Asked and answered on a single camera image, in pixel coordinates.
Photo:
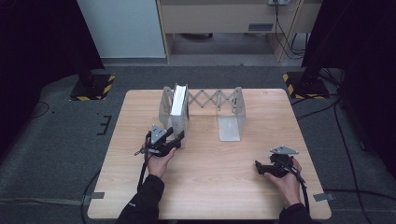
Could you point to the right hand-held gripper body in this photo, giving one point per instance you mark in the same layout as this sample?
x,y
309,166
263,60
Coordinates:
x,y
281,166

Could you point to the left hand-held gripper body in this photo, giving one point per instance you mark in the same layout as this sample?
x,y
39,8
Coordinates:
x,y
158,146

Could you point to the white book with grey figures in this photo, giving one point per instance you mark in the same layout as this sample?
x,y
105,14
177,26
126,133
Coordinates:
x,y
178,105

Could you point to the expandable metal book stand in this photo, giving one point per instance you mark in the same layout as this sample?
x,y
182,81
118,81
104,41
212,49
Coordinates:
x,y
229,124

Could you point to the person's left hand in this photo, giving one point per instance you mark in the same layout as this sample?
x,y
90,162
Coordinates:
x,y
158,165

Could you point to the person's right hand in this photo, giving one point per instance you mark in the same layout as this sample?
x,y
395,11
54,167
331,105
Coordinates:
x,y
289,186

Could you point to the short grey tape piece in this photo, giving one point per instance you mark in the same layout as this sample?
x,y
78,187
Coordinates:
x,y
323,196

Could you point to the black yellow-striped stand base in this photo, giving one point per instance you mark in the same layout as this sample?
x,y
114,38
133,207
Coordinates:
x,y
93,87
306,85

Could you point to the white panel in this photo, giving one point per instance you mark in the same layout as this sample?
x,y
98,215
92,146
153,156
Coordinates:
x,y
124,28

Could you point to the long grey floor tape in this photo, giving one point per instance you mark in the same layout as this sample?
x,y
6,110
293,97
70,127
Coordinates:
x,y
46,201

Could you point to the wooden cabinet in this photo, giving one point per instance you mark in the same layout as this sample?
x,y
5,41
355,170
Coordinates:
x,y
218,17

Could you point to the black curtain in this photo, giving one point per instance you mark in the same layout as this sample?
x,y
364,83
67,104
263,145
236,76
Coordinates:
x,y
37,46
358,37

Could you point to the white power strip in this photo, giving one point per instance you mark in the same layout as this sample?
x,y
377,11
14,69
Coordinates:
x,y
278,2

